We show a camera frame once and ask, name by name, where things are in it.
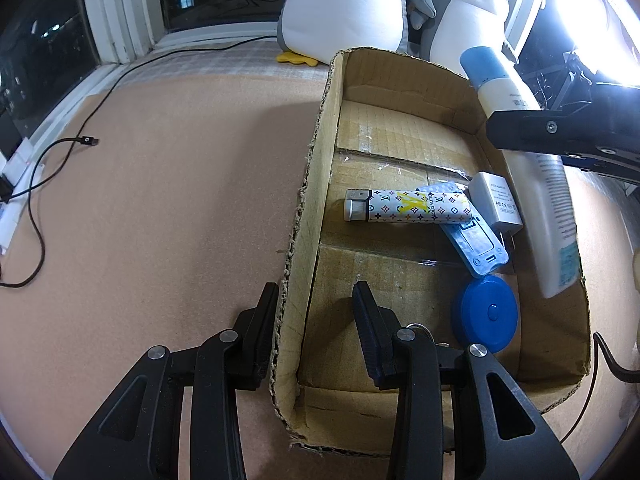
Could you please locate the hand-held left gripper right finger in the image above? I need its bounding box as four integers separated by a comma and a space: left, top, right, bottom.
351, 280, 581, 480

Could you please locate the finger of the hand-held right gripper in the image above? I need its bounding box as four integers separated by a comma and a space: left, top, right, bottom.
562, 155, 640, 184
486, 82, 640, 161

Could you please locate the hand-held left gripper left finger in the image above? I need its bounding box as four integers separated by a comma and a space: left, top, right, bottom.
52, 282, 280, 480

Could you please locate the cardboard box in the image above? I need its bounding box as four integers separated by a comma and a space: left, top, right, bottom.
270, 47, 593, 458

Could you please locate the white charger adapter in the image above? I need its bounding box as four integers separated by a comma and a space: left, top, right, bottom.
467, 171, 526, 237

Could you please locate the white tube with blue cap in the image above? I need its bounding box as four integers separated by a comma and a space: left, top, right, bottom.
460, 46, 583, 298

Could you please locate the blue blister pack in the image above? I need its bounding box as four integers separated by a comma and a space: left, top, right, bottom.
415, 181, 471, 197

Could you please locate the round blue tape measure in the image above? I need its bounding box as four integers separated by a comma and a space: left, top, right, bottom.
452, 276, 521, 353

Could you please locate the blue plastic device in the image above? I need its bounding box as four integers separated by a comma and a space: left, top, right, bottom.
439, 216, 510, 279

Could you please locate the patterned white lighter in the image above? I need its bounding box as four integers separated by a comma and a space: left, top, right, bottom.
343, 188, 475, 224

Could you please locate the black tripod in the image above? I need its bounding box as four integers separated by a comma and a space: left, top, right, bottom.
537, 50, 608, 113

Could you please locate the small penguin plush toy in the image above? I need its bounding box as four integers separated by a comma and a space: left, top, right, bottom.
420, 0, 511, 81

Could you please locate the large penguin plush toy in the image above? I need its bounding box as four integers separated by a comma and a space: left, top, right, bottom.
270, 0, 437, 67

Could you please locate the white power strip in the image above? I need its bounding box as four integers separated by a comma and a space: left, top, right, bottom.
0, 147, 46, 256

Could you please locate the thin dark cable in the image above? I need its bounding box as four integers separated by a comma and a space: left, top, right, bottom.
559, 374, 599, 444

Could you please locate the black cable with plug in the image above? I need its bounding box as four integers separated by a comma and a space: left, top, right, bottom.
0, 135, 100, 289

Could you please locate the long black cable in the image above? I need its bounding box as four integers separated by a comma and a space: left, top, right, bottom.
0, 35, 278, 201

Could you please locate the white window frame post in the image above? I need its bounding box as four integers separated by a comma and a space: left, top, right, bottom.
82, 0, 168, 63

